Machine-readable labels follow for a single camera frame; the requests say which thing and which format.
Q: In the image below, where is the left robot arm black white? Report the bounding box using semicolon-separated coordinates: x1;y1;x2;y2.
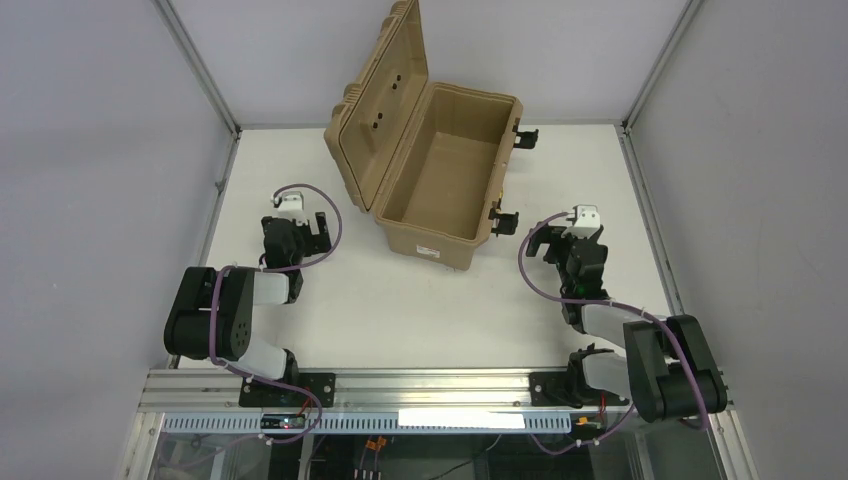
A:
163;212;331;384

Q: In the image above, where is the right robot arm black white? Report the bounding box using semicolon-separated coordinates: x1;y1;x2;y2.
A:
518;221;729;429

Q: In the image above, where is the black front toolbox latch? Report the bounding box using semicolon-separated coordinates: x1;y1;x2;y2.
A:
488;208;519;237

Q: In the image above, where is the black toolbox latch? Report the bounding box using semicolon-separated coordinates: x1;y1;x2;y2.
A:
488;208;519;237
513;119;540;150

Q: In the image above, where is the black rear toolbox latch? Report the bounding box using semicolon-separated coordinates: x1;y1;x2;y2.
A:
513;119;540;150

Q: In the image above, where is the tan plastic toolbox with lid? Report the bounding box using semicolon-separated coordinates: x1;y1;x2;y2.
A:
324;1;523;270

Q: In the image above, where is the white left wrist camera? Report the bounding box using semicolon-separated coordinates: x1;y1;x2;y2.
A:
272;191;309;226

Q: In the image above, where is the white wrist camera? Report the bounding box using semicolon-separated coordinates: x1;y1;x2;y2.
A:
566;204;602;239
272;191;309;226

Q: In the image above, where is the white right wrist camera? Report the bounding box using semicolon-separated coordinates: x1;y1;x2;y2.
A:
566;204;602;239

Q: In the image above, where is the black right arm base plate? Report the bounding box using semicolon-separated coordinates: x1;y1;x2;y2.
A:
528;370;629;409

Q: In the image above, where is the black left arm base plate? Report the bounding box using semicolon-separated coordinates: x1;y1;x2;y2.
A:
238;372;337;408

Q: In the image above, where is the aluminium front rail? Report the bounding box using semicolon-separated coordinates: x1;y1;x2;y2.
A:
137;368;735;415

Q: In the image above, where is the white slotted cable duct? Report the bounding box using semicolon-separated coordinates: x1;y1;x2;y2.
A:
162;409;572;435

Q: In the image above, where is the aluminium frame post left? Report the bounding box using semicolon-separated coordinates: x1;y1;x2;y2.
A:
151;0;241;138

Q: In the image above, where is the aluminium frame post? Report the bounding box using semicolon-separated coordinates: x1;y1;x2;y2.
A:
621;0;704;134
151;0;241;138

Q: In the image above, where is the aluminium frame post right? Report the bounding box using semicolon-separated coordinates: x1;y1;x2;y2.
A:
621;0;704;134

